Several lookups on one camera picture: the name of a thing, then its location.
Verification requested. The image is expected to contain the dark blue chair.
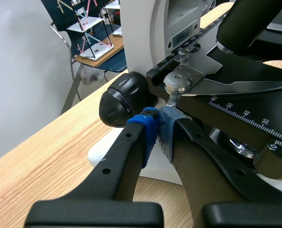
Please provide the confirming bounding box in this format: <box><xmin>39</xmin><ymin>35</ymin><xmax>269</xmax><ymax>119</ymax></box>
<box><xmin>40</xmin><ymin>0</ymin><xmax>128</xmax><ymax>115</ymax></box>

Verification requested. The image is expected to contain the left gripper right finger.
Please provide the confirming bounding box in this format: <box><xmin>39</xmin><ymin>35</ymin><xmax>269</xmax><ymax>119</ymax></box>
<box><xmin>156</xmin><ymin>106</ymin><xmax>282</xmax><ymax>228</ymax></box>

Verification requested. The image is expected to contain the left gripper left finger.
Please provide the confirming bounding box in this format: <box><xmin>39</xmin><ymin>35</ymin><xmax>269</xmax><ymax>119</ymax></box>
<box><xmin>24</xmin><ymin>106</ymin><xmax>165</xmax><ymax>228</ymax></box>

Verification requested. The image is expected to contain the white and black microscope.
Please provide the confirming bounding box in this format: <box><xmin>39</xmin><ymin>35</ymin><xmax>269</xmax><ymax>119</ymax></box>
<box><xmin>88</xmin><ymin>0</ymin><xmax>282</xmax><ymax>197</ymax></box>

